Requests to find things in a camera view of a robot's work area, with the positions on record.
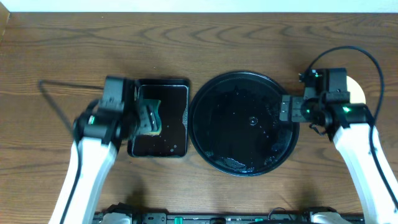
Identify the left black cable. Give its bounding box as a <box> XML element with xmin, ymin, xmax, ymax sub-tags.
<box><xmin>37</xmin><ymin>79</ymin><xmax>105</xmax><ymax>224</ymax></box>

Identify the black rectangular water tray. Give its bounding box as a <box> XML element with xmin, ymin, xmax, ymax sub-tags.
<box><xmin>127</xmin><ymin>79</ymin><xmax>190</xmax><ymax>158</ymax></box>

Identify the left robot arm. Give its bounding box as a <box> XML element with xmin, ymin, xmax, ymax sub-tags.
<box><xmin>44</xmin><ymin>77</ymin><xmax>162</xmax><ymax>223</ymax></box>

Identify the green yellow sponge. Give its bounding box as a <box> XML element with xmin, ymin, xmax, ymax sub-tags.
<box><xmin>136</xmin><ymin>99</ymin><xmax>162</xmax><ymax>136</ymax></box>

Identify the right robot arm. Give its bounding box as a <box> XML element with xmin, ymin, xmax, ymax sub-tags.
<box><xmin>279</xmin><ymin>68</ymin><xmax>397</xmax><ymax>223</ymax></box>

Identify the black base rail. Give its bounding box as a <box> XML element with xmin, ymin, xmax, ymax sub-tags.
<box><xmin>93</xmin><ymin>203</ymin><xmax>364</xmax><ymax>224</ymax></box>

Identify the black round tray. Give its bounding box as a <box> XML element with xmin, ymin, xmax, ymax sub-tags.
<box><xmin>188</xmin><ymin>71</ymin><xmax>300</xmax><ymax>177</ymax></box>

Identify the yellow plate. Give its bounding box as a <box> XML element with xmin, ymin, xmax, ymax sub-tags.
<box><xmin>346</xmin><ymin>76</ymin><xmax>366</xmax><ymax>104</ymax></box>

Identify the right black cable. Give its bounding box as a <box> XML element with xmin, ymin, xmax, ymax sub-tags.
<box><xmin>303</xmin><ymin>45</ymin><xmax>398</xmax><ymax>212</ymax></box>

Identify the black cable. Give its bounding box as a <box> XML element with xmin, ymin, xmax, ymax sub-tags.
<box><xmin>37</xmin><ymin>79</ymin><xmax>105</xmax><ymax>224</ymax></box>
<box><xmin>303</xmin><ymin>45</ymin><xmax>398</xmax><ymax>212</ymax></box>

